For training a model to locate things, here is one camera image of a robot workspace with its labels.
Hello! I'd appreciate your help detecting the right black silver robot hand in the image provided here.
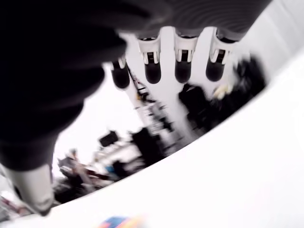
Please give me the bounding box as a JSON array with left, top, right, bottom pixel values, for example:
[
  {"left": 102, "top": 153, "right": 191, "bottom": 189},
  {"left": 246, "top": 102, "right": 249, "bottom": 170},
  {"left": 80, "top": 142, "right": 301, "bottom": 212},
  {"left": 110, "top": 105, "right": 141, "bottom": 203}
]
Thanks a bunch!
[{"left": 0, "top": 0, "right": 274, "bottom": 217}]

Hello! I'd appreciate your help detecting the multicoloured Rubik's cube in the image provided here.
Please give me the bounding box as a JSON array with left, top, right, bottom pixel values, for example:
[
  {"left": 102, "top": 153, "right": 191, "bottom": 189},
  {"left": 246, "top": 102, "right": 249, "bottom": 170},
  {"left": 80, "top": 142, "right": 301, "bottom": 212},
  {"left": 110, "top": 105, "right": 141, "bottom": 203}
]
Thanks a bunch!
[{"left": 98, "top": 215, "right": 145, "bottom": 228}]

